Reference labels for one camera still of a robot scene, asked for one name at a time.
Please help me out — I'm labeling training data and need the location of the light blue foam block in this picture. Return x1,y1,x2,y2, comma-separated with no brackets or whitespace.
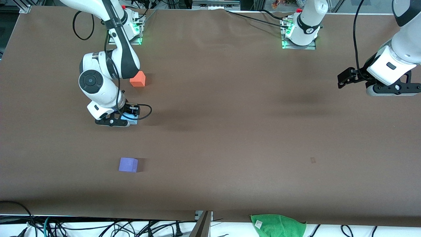
120,113,138,125

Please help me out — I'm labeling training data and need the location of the orange foam block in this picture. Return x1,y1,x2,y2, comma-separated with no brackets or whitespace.
130,71,146,87

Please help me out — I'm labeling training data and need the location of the purple foam block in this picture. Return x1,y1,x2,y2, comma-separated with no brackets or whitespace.
119,157,139,173

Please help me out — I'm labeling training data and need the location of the brown paper table cover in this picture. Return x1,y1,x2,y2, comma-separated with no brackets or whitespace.
0,6,421,227

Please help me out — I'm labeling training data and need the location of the grey metal box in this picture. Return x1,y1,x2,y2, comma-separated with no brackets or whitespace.
192,0,240,10

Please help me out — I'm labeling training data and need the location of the green cloth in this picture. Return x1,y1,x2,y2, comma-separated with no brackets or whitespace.
250,214,307,237

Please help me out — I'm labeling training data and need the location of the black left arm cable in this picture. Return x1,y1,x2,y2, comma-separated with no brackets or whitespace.
353,0,366,79

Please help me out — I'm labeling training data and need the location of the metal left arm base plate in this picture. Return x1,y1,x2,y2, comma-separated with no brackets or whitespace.
281,18,317,50

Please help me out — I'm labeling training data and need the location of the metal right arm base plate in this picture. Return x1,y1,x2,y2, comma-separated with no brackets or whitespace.
108,15,142,45

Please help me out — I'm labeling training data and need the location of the short black table cable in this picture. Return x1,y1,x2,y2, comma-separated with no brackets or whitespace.
260,9,285,19

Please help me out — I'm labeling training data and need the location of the long black table cable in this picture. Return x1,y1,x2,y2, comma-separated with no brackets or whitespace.
225,9,290,27

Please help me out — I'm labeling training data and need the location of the grey metal bracket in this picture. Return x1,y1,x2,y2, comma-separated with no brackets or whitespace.
189,211,212,237

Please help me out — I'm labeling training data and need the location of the thick black floor cable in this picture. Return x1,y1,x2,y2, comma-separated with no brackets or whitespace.
0,201,38,237

